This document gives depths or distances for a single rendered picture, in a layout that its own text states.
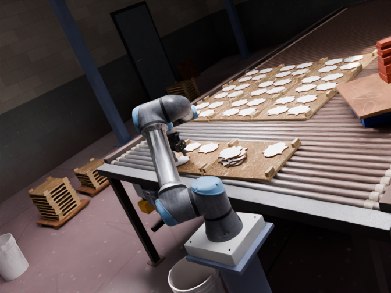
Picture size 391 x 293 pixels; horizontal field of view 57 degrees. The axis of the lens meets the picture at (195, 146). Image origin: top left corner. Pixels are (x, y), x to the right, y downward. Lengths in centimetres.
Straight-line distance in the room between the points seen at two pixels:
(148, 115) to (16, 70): 549
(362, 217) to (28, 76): 623
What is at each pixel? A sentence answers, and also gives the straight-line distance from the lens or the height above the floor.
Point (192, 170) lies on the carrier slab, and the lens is 199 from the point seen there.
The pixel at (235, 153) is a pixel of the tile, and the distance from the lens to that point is 187.
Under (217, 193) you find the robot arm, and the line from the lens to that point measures 132.
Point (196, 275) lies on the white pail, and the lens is 245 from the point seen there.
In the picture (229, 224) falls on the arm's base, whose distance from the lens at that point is 138.
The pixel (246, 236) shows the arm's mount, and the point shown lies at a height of 92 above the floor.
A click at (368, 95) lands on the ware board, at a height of 104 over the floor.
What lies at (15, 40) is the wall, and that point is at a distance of 700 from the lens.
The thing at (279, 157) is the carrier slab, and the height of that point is 94.
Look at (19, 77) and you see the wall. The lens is 688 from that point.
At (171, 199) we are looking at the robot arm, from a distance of 135.
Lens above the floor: 176
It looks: 21 degrees down
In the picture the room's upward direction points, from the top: 22 degrees counter-clockwise
